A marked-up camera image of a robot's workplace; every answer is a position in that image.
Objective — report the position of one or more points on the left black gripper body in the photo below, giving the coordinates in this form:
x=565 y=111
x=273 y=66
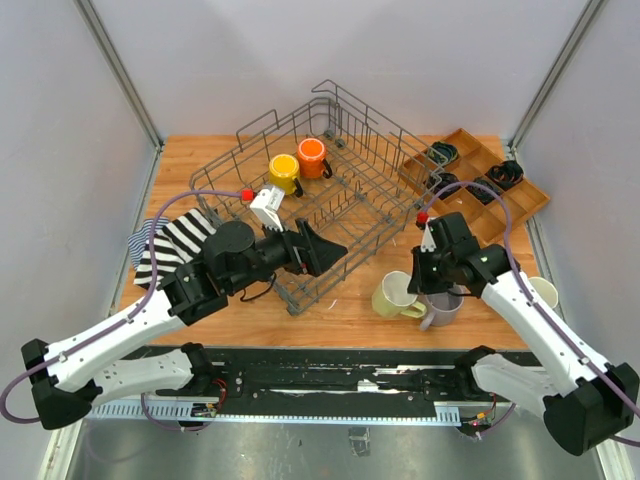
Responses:
x=279 y=251

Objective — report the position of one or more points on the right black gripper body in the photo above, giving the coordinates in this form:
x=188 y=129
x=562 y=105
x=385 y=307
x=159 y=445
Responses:
x=432 y=274

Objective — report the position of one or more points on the cream ceramic mug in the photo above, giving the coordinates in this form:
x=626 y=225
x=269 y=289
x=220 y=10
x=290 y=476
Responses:
x=391 y=297

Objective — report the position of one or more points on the yellow enamel mug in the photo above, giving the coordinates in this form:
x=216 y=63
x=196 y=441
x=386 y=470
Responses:
x=284 y=173

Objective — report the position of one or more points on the orange ceramic mug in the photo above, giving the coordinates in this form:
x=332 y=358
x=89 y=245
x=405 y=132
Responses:
x=312 y=157

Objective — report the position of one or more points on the black mug white inside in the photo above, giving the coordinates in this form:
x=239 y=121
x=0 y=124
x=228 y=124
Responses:
x=546 y=291

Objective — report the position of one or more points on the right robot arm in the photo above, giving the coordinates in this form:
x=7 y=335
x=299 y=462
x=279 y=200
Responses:
x=581 y=397

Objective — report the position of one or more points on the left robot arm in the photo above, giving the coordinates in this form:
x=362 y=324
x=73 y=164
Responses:
x=71 y=377

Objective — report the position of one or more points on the lilac ceramic mug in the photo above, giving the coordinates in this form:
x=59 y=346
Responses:
x=442 y=309

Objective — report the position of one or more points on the black white striped cloth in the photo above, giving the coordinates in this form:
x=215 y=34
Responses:
x=183 y=240

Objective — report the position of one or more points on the wooden compartment tray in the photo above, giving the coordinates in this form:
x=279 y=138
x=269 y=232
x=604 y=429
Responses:
x=498 y=194

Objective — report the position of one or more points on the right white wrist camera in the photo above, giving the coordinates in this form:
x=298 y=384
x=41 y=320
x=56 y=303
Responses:
x=428 y=243

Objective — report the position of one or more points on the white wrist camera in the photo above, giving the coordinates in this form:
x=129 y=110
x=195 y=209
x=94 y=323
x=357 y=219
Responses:
x=265 y=207
x=428 y=243

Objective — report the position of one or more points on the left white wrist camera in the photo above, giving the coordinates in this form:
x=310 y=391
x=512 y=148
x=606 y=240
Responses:
x=265 y=207

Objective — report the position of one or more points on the grey wire dish rack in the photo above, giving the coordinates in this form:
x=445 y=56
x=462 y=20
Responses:
x=382 y=176

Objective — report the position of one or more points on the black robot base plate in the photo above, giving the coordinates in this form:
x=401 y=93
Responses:
x=332 y=376

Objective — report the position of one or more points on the slotted cable duct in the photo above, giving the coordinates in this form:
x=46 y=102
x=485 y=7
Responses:
x=279 y=410

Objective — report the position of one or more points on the right aluminium frame post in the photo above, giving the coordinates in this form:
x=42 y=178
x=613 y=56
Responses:
x=579 y=31

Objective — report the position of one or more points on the aluminium frame post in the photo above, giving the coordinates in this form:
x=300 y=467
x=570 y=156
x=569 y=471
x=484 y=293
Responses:
x=105 y=44
x=579 y=31

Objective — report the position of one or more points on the left aluminium frame post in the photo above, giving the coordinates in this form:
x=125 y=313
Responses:
x=105 y=44

